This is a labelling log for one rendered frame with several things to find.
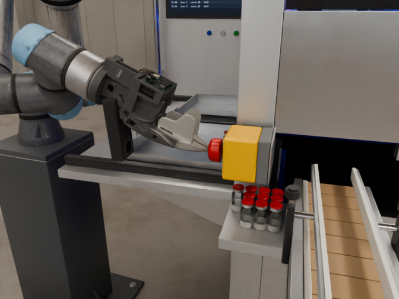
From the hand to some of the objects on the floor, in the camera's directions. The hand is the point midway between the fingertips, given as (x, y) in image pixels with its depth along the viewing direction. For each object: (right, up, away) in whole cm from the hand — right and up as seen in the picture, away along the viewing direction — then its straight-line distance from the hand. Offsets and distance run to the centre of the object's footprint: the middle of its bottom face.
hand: (199, 149), depth 58 cm
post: (+10, -90, +43) cm, 100 cm away
